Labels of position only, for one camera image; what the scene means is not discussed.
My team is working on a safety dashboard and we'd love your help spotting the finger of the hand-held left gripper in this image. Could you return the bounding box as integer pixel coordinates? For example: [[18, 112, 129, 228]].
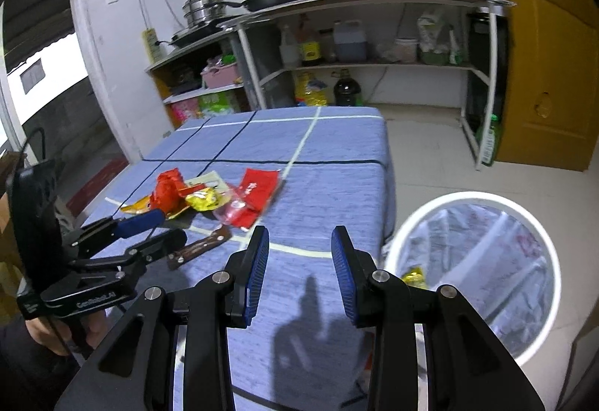
[[61, 210, 165, 255], [75, 229, 188, 277]]

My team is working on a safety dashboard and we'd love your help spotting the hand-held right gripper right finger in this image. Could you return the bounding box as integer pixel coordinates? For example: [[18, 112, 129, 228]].
[[330, 226, 546, 411]]

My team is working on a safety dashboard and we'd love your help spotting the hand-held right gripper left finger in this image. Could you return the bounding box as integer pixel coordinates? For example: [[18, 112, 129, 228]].
[[54, 226, 271, 411]]

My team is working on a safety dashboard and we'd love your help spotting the yellow-orange wrapper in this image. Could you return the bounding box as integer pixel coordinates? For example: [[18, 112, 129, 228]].
[[121, 195, 155, 216]]

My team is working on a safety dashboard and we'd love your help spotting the orange-red wrapper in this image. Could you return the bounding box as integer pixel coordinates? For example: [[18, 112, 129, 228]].
[[149, 168, 194, 220]]

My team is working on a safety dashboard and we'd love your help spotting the small yellow wrapper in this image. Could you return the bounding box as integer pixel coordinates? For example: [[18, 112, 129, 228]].
[[402, 267, 428, 289]]

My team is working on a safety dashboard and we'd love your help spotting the pink clear wrapper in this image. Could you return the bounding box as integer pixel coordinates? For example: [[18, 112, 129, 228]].
[[213, 186, 249, 225]]

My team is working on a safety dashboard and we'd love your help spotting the red packet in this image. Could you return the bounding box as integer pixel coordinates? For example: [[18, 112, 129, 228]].
[[229, 168, 282, 231]]

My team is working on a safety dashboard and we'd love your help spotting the clear plastic bin liner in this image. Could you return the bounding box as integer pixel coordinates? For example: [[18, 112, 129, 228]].
[[392, 200, 549, 348]]

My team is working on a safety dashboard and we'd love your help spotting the white round bin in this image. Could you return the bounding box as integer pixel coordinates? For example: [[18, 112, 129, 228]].
[[381, 191, 562, 377]]

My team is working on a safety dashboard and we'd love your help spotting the person's left forearm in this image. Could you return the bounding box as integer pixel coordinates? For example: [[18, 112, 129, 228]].
[[0, 322, 82, 411]]

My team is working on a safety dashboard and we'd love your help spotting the person's left hand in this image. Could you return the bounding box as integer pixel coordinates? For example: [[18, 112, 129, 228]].
[[24, 308, 110, 356]]

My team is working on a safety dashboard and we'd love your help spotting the blue checked tablecloth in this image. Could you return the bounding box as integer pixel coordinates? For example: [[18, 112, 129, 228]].
[[77, 106, 398, 411]]

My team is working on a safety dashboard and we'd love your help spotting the box of colourful packets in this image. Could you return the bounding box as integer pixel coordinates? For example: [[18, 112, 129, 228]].
[[171, 90, 239, 122]]

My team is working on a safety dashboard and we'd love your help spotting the small wooden shelf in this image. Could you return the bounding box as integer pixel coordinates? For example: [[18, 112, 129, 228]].
[[145, 39, 253, 128]]

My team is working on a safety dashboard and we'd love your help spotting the pink basket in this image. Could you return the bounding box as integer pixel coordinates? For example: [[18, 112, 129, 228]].
[[201, 60, 244, 89]]

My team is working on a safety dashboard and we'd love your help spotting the yellow power strip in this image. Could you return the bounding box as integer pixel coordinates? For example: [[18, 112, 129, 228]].
[[143, 28, 160, 63]]

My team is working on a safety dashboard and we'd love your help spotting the dark oil bottle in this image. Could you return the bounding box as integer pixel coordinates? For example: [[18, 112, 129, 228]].
[[333, 69, 363, 107]]

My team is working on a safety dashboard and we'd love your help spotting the yellow cooking oil bottle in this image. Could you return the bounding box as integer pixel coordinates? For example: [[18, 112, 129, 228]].
[[294, 70, 328, 109]]

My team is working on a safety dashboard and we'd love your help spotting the black induction cooker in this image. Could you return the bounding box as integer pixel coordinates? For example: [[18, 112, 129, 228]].
[[169, 18, 235, 48]]

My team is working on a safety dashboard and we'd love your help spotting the green plastic bottle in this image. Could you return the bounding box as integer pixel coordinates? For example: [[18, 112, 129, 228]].
[[477, 114, 502, 166]]

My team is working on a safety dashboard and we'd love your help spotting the steel steamer pot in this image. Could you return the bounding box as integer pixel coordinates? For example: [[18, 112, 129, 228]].
[[182, 0, 244, 28]]

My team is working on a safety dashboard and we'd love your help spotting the white spray bottle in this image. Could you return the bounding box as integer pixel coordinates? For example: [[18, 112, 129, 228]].
[[279, 25, 300, 68]]

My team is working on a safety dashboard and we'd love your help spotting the yellow label soy sauce bottle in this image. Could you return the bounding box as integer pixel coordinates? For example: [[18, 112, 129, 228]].
[[299, 15, 323, 66]]

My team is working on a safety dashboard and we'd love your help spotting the translucent jug with dark liquid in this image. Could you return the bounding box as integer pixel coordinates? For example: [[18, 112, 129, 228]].
[[332, 20, 368, 63]]

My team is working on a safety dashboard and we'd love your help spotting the clear plastic tub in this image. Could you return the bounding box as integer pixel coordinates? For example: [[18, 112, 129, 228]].
[[393, 37, 419, 64]]

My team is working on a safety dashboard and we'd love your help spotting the plastic bag of groceries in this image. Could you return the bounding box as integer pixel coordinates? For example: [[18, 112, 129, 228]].
[[416, 11, 466, 66]]

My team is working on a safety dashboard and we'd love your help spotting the yellow wooden door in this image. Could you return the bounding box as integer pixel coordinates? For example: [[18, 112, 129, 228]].
[[487, 0, 599, 172]]

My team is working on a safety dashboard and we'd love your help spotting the black cable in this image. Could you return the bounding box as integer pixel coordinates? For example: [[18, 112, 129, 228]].
[[22, 128, 48, 171]]

